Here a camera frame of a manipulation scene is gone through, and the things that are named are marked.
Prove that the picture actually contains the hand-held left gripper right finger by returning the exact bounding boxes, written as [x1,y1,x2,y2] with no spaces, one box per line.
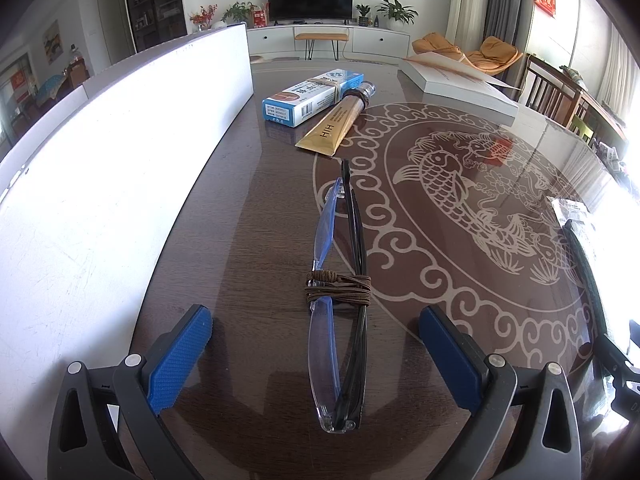
[419,305,583,480]

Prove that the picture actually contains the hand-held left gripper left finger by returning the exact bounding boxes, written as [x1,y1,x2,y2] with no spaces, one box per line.
[47,304,215,480]

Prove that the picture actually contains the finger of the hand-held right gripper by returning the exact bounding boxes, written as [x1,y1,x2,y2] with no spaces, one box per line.
[595,332,635,387]

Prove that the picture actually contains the brown cord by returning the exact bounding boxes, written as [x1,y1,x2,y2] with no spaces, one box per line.
[303,269,374,309]

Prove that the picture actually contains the eyeglasses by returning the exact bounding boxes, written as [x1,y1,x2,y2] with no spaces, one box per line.
[306,159,373,434]

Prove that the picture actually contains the clear plastic bag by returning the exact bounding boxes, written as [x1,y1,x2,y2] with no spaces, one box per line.
[546,196,594,227]

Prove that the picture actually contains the large white panel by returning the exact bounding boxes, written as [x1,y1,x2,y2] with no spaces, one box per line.
[0,22,253,463]

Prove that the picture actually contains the wooden sideboard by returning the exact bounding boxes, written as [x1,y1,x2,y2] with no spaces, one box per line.
[575,66,632,147]

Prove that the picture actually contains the gold tube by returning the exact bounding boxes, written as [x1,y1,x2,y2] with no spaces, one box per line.
[295,82,377,157]

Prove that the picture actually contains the wooden chair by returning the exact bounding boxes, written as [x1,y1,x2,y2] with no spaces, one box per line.
[522,54,584,127]

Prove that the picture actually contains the white flat box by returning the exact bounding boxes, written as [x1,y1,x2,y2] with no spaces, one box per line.
[400,52,521,124]

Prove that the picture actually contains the white sheer curtain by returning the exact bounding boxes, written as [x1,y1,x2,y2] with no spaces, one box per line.
[597,35,640,112]

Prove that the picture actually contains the blue and white box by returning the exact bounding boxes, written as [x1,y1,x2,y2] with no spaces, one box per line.
[262,67,365,128]

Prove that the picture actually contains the orange lounge chair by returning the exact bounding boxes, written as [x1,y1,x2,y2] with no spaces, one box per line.
[411,31,524,77]

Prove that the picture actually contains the white television cabinet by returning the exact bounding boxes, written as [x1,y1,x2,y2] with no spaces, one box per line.
[247,25,414,64]

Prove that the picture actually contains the red flower arrangement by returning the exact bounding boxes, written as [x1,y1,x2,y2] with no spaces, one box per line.
[190,5,218,31]

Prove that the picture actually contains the orange top stool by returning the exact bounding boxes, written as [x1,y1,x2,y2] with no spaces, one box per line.
[294,32,349,61]

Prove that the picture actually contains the bushy green plant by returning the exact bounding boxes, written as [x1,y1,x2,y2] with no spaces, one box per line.
[222,1,256,26]

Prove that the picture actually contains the large potted plant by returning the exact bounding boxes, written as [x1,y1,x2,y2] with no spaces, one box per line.
[375,0,419,30]

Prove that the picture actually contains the dark display cabinet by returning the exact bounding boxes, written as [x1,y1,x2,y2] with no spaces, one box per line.
[121,0,182,54]

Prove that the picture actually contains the white and grey curtain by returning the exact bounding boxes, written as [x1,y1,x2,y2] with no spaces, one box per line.
[445,0,536,56]

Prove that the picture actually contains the black television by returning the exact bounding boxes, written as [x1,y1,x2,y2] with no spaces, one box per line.
[266,0,355,26]

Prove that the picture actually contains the framed wall picture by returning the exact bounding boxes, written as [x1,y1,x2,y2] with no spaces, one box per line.
[42,20,64,64]

